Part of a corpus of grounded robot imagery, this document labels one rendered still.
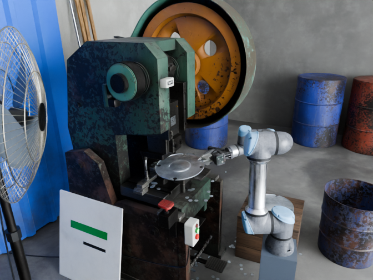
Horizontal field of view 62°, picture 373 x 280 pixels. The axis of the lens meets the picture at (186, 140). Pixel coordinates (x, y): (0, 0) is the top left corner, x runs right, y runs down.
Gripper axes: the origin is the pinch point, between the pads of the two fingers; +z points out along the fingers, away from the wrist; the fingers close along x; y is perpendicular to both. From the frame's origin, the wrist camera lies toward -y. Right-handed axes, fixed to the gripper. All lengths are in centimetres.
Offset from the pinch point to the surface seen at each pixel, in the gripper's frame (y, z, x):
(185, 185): 6.6, 13.2, 9.6
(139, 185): 4.6, 39.0, 1.9
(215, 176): -3.7, -11.9, 17.7
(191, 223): 32.3, 21.6, 15.9
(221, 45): -15, -28, -62
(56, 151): -106, 80, 13
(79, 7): -131, 34, -93
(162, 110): 10.8, 21.8, -39.3
